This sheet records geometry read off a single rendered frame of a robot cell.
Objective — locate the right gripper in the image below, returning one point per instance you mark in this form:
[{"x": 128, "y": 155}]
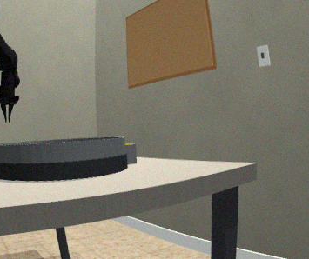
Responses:
[{"x": 7, "y": 95}]

